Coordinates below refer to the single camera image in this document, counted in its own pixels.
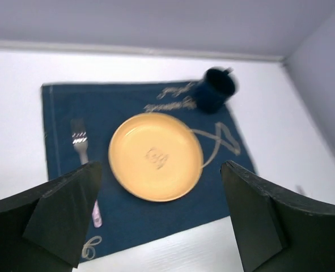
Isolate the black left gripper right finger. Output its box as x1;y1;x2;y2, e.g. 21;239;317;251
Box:
220;161;335;271

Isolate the dark blue patterned cloth napkin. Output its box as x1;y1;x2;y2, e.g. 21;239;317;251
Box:
41;82;255;262

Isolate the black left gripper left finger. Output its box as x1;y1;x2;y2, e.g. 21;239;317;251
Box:
0;162;102;272

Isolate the dark blue cup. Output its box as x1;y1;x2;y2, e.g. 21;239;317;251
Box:
192;67;238;114

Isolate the tan round plate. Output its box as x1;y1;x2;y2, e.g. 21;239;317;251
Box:
108;113;203;202

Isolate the knife with pink handle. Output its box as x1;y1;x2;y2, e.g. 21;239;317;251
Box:
295;185;305;196

